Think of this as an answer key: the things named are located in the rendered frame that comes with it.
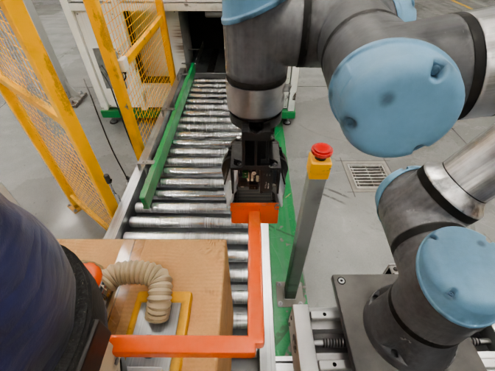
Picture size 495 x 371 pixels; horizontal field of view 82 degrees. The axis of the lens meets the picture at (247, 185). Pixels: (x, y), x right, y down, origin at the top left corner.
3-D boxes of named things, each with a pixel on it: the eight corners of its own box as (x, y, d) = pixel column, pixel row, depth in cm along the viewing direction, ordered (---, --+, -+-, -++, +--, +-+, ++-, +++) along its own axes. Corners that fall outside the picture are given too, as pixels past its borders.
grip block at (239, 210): (233, 191, 59) (232, 173, 56) (275, 191, 59) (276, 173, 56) (230, 224, 53) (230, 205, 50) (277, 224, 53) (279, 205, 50)
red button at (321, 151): (308, 151, 98) (310, 140, 95) (328, 151, 98) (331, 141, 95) (311, 164, 93) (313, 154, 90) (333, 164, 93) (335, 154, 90)
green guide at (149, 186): (183, 72, 253) (182, 61, 246) (196, 72, 252) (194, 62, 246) (127, 209, 138) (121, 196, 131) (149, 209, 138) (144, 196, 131)
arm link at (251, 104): (227, 65, 38) (288, 65, 38) (229, 96, 42) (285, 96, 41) (223, 91, 33) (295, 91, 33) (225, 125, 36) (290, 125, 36)
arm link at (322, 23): (409, 98, 28) (298, 95, 29) (380, 56, 37) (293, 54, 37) (448, 6, 23) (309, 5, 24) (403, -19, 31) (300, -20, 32)
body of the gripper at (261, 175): (230, 196, 44) (225, 129, 35) (232, 160, 50) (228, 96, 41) (280, 196, 44) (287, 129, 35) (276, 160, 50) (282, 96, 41)
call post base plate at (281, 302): (275, 281, 170) (275, 279, 168) (300, 282, 170) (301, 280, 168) (277, 307, 159) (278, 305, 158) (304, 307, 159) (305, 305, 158)
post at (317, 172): (283, 288, 167) (309, 151, 98) (295, 288, 167) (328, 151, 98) (283, 299, 162) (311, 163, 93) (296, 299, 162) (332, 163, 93)
